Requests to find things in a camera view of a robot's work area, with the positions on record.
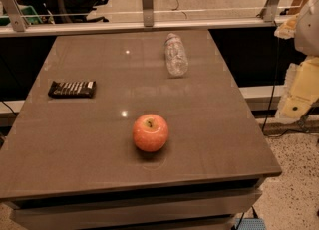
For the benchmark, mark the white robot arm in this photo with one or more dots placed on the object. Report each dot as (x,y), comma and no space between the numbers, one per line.
(306,39)

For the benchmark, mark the clear plastic water bottle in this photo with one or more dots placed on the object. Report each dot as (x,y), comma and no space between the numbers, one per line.
(175,55)

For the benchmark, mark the middle metal glass bracket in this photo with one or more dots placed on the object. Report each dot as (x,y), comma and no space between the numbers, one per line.
(148,12)

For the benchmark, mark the red apple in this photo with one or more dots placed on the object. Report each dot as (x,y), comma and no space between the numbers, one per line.
(150,133)

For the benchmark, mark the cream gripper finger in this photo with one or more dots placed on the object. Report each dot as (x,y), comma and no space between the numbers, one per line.
(301,89)
(287,29)

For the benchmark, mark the green bin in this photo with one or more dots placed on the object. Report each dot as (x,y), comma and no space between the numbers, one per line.
(29,14)

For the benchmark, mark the black rxbar chocolate bar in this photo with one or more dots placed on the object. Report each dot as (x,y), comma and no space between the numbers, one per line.
(68,90)

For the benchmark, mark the left metal glass bracket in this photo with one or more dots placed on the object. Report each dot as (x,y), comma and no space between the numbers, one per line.
(18,23)

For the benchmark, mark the blue perforated box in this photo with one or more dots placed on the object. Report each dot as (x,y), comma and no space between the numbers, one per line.
(249,224)

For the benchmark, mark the grey table drawer front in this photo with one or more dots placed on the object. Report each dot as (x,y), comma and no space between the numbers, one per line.
(214,210)

